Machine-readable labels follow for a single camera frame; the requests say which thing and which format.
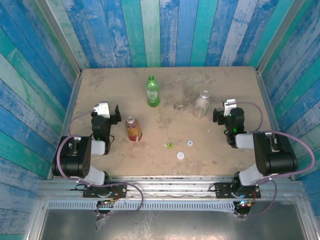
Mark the clear plastic bottle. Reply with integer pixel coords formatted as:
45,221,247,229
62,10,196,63
193,89,210,120

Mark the tea bottle orange red label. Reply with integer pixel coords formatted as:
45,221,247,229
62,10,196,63
124,116,143,143

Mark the green plastic bottle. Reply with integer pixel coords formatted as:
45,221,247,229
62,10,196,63
145,75,161,108

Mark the small circuit board with LEDs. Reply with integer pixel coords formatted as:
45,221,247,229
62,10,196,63
96,198,118,205
236,199,256,208

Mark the steel sheet panel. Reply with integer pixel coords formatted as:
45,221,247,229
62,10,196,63
23,201,317,240

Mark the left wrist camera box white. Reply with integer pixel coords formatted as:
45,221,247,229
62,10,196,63
93,101,110,119

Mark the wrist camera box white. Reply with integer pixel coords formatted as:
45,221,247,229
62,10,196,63
93,101,110,119
223,99,237,116

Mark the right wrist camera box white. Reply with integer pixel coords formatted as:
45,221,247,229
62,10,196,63
223,99,237,116

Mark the aluminium table side rail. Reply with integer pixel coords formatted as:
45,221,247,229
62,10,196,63
47,73,83,180
254,68,296,181

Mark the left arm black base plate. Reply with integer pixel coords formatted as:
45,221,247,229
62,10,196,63
82,182,128,199

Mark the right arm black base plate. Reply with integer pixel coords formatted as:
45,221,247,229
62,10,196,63
214,182,261,200

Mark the aluminium mounting rail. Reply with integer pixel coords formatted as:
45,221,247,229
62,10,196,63
38,176,305,201

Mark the aluminium corner post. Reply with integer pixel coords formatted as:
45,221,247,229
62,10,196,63
256,0,301,75
34,0,83,76

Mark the slotted grey cable duct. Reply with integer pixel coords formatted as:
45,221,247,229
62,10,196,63
47,201,236,211

